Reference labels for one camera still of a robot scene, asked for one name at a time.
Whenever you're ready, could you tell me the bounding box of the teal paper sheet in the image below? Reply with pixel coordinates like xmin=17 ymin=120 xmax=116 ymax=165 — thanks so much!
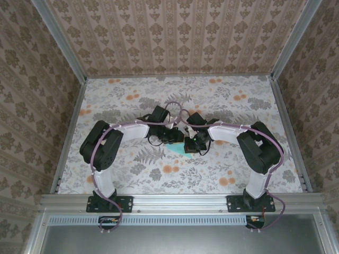
xmin=165 ymin=141 xmax=194 ymax=160

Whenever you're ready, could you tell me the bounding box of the floral table mat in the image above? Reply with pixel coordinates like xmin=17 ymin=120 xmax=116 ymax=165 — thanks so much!
xmin=57 ymin=75 xmax=305 ymax=195

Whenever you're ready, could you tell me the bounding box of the small circuit board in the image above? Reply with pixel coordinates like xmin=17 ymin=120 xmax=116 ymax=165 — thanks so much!
xmin=246 ymin=211 xmax=265 ymax=228
xmin=99 ymin=216 xmax=120 ymax=229

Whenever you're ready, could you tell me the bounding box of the grey metal panel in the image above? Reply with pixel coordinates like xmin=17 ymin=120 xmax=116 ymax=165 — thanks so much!
xmin=39 ymin=223 xmax=328 ymax=254

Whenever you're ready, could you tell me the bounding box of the thin black right gripper cable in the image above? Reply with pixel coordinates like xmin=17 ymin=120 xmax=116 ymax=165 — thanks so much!
xmin=198 ymin=140 xmax=212 ymax=157

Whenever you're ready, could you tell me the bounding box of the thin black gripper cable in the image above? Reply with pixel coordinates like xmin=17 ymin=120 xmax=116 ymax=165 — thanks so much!
xmin=198 ymin=140 xmax=212 ymax=157
xmin=147 ymin=136 xmax=165 ymax=147

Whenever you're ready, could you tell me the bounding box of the thin black left gripper cable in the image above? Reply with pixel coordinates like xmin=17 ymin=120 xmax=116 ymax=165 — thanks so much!
xmin=147 ymin=136 xmax=165 ymax=147

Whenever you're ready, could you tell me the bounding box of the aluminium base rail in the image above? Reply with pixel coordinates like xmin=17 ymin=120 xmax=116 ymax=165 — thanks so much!
xmin=39 ymin=193 xmax=325 ymax=213

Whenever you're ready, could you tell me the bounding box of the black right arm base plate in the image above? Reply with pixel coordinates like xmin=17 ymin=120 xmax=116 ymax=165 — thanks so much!
xmin=227 ymin=194 xmax=276 ymax=213

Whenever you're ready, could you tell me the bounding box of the grey slotted cable duct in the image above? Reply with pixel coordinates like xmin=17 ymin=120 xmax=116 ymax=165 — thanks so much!
xmin=49 ymin=214 xmax=251 ymax=226

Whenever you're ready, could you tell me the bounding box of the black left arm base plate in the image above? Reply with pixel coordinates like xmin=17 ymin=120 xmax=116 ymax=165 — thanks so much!
xmin=86 ymin=195 xmax=133 ymax=213

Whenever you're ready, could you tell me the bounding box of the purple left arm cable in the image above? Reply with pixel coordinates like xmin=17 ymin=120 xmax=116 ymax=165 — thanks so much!
xmin=90 ymin=101 xmax=186 ymax=233

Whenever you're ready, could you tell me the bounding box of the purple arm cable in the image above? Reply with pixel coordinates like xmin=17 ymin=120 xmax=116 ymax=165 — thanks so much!
xmin=180 ymin=108 xmax=286 ymax=233
xmin=90 ymin=101 xmax=186 ymax=233

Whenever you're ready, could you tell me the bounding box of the aluminium table side rail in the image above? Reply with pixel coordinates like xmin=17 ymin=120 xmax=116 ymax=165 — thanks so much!
xmin=50 ymin=78 xmax=87 ymax=193
xmin=269 ymin=76 xmax=314 ymax=193

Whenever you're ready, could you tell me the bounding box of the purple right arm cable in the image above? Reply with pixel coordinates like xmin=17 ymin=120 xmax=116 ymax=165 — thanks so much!
xmin=180 ymin=108 xmax=286 ymax=233

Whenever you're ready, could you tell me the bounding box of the aluminium corner post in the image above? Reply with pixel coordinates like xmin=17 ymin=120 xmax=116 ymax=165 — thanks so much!
xmin=270 ymin=0 xmax=323 ymax=80
xmin=31 ymin=0 xmax=88 ymax=81

